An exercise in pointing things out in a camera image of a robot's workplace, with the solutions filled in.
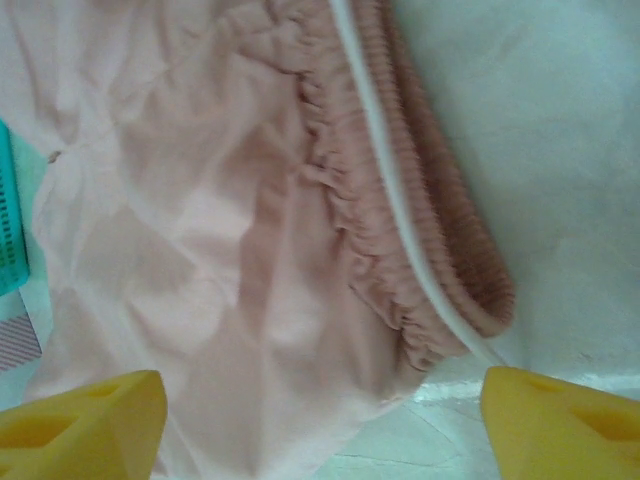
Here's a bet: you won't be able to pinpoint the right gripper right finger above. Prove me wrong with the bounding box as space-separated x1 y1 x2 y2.
480 364 640 480

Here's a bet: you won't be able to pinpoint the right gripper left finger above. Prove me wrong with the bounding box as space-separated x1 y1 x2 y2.
0 368 168 480

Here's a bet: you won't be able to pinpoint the pink shorts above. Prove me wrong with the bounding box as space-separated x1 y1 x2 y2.
0 0 516 480

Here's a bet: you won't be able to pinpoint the teal plastic basket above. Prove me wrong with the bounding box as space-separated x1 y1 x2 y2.
0 118 32 297

